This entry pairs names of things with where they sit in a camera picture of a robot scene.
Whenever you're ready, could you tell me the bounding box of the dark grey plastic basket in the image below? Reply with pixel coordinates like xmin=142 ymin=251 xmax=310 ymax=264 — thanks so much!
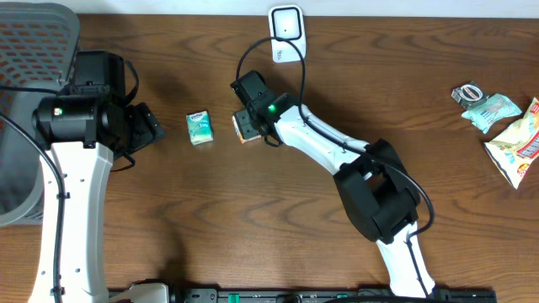
xmin=1 ymin=2 xmax=80 ymax=226

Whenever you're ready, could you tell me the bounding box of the white barcode scanner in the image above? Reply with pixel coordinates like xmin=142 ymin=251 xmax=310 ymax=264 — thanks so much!
xmin=268 ymin=4 xmax=307 ymax=63

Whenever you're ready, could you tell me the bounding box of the cream snack bag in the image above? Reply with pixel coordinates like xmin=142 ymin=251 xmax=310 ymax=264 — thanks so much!
xmin=483 ymin=98 xmax=538 ymax=189

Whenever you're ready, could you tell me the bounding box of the teal tissue box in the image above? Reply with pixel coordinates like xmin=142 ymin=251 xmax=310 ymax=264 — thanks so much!
xmin=186 ymin=110 xmax=214 ymax=146

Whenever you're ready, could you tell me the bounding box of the mint green wipes pack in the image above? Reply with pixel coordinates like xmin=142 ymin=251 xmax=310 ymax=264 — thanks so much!
xmin=462 ymin=93 xmax=522 ymax=134

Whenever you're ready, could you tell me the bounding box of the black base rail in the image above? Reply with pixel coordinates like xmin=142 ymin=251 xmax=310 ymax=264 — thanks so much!
xmin=107 ymin=277 xmax=498 ymax=303

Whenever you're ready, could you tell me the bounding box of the orange small packet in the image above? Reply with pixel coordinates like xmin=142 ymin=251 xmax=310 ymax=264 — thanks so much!
xmin=232 ymin=115 xmax=261 ymax=144

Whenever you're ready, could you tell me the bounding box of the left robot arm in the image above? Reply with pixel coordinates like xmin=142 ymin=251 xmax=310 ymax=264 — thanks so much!
xmin=29 ymin=50 xmax=171 ymax=302

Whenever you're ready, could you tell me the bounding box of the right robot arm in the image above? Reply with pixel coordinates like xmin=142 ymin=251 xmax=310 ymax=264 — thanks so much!
xmin=231 ymin=71 xmax=435 ymax=298

